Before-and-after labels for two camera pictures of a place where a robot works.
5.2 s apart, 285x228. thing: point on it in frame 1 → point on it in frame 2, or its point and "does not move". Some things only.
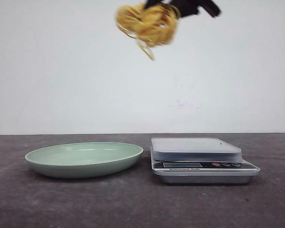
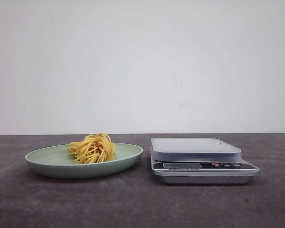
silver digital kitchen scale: x=199 y=160 does not move
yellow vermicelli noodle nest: x=151 y=26 → x=94 y=148
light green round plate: x=83 y=159 does not move
